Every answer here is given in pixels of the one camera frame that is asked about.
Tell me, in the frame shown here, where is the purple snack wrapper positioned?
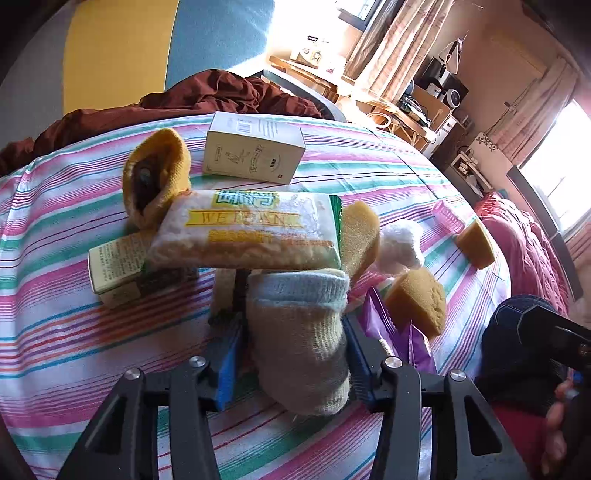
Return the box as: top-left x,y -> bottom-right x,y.
359,287 -> 437,374

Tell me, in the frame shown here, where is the yellow knit sock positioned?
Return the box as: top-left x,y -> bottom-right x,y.
122,128 -> 191,230

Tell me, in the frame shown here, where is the rice cracker snack packet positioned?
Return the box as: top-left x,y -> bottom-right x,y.
147,190 -> 342,271

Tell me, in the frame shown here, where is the floral window curtain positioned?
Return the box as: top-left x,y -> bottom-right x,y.
345,0 -> 455,101

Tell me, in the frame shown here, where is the striped bed sheet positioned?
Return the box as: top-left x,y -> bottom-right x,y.
1,117 -> 511,479

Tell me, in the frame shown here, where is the yellow sponge block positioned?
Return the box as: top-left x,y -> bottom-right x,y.
384,267 -> 447,340

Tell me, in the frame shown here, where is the white carton box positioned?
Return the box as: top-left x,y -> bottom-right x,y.
202,111 -> 305,185

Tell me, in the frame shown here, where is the black speaker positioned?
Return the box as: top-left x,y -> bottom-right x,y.
418,58 -> 469,109

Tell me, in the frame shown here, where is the pink quilt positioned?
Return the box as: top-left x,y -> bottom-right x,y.
475,192 -> 572,317

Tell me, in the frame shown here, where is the white crumpled plastic bag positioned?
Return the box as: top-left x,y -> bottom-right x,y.
372,219 -> 425,276

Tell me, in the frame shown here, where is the yellow sponge piece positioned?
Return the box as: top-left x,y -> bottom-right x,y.
339,201 -> 380,286

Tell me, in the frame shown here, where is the person's right hand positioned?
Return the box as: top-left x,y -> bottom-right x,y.
541,379 -> 573,476

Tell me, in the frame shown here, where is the beige knit sock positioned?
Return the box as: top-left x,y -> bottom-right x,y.
246,269 -> 351,416

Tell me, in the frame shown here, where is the right side curtain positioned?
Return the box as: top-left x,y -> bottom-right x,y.
487,56 -> 578,166

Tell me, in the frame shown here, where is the yellow sponge wedge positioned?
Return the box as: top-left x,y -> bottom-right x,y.
455,219 -> 495,269

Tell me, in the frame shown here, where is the maroon blanket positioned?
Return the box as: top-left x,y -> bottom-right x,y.
1,69 -> 322,177

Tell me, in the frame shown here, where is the small green white box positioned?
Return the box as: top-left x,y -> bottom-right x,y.
86,230 -> 199,309

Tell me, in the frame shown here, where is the tricolour headboard cushion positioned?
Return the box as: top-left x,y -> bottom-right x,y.
1,1 -> 274,144

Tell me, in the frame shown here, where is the wooden desk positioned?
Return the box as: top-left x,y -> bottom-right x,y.
269,55 -> 437,151

